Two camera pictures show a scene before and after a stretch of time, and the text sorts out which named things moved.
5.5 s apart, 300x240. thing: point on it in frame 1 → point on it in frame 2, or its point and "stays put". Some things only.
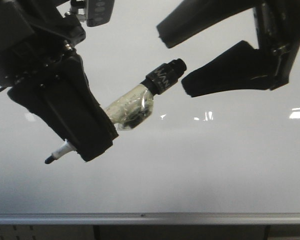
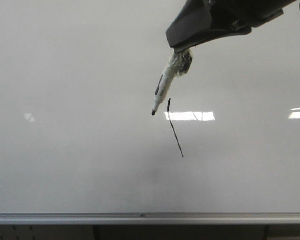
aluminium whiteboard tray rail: [153, 218] stays put
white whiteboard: [241, 153] stays put
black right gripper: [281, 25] → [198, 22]
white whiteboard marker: [135, 107] → [179, 64]
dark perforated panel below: [147, 232] stays put
